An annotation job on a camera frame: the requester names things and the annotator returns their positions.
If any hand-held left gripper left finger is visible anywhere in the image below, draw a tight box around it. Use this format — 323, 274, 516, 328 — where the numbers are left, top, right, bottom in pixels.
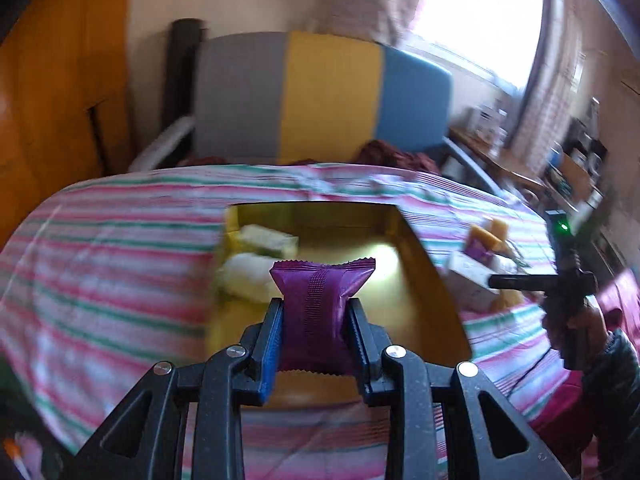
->
70, 297, 286, 480

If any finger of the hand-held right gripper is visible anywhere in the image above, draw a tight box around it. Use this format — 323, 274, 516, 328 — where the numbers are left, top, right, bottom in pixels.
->
487, 272, 562, 291

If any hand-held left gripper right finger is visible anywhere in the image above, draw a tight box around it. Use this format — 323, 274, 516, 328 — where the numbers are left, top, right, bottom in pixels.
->
347, 297, 576, 480

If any white medicine box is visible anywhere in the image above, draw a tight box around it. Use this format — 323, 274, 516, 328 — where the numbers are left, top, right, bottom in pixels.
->
446, 252, 502, 312

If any purple snack packet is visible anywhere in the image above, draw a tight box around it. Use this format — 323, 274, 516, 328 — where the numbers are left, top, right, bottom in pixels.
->
465, 237, 497, 266
269, 255, 377, 376

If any gold metal tin tray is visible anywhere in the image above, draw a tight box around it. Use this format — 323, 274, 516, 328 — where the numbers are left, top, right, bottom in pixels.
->
207, 202, 476, 406

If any person's right forearm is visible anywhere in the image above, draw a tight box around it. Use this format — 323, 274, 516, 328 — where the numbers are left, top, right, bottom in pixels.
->
582, 327, 640, 466

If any person's right hand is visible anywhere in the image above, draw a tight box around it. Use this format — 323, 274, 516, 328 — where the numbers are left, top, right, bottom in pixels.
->
542, 305, 610, 361

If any red blanket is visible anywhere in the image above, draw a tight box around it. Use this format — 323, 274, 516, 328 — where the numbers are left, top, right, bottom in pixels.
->
595, 269, 640, 333

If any white rolled cloth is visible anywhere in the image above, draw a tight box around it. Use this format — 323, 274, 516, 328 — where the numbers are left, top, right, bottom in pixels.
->
217, 254, 275, 303

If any cluttered shelf unit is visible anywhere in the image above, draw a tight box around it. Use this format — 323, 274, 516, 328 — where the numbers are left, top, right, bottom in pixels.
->
545, 97, 610, 213

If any green carton box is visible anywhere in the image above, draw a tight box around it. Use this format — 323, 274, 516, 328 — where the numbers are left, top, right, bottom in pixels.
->
239, 225, 300, 260

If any wooden desk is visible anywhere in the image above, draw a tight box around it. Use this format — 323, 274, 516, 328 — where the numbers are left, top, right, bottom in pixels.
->
450, 127, 546, 196

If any white printed box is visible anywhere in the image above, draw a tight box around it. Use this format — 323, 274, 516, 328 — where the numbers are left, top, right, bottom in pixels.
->
465, 105, 512, 146

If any dark red cloth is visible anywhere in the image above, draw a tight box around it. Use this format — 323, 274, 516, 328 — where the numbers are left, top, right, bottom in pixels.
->
352, 140, 443, 173

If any striped tablecloth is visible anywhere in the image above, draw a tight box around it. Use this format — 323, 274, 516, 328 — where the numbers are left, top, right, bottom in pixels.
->
0, 162, 596, 480

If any pink checked curtain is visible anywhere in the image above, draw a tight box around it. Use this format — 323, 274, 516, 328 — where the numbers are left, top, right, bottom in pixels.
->
510, 0, 583, 161

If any grey yellow blue chair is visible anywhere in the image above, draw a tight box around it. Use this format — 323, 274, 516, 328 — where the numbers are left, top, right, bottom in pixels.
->
130, 30, 501, 196

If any pink cloth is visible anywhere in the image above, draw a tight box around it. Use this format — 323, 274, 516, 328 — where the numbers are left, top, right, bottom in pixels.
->
0, 430, 38, 480

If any bright window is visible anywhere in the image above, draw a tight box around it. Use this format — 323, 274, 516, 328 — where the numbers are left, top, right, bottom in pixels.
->
400, 0, 547, 96

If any black rolled mat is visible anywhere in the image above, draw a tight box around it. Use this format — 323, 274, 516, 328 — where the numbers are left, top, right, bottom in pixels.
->
167, 19, 208, 136

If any pink patterned curtain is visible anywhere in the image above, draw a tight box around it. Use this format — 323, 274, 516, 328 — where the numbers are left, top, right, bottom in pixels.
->
305, 0, 436, 46

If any wooden wardrobe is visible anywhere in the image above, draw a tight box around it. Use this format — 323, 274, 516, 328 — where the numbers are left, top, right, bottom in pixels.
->
0, 0, 136, 241

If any black cable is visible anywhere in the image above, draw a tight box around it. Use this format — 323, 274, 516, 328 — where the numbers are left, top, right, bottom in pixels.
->
507, 352, 553, 398

